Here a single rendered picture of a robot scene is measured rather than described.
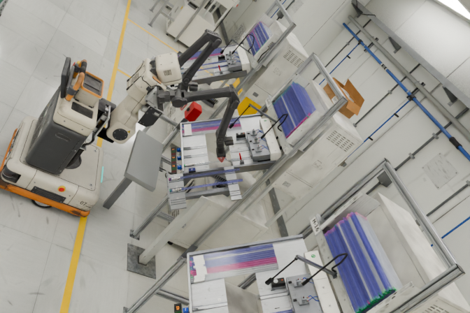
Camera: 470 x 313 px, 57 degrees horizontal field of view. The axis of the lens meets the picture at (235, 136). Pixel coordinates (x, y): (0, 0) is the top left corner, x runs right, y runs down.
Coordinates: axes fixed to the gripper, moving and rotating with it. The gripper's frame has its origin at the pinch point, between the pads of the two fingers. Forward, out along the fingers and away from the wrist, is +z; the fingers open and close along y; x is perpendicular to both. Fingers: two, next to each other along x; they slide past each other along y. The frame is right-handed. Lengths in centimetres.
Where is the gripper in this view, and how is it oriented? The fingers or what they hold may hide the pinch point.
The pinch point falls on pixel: (221, 161)
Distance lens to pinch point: 334.3
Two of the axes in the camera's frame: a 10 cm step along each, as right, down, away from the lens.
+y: -1.3, -5.8, 8.0
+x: -9.9, 1.2, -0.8
